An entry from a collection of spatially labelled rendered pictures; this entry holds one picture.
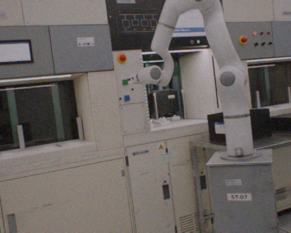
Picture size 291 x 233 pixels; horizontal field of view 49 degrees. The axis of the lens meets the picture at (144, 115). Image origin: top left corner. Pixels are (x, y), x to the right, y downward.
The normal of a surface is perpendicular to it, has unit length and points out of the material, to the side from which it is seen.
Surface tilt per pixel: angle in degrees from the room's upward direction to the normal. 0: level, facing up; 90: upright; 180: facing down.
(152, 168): 90
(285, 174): 90
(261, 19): 90
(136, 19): 90
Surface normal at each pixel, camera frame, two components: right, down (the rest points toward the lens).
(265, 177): -0.36, 0.09
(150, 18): 0.40, 0.00
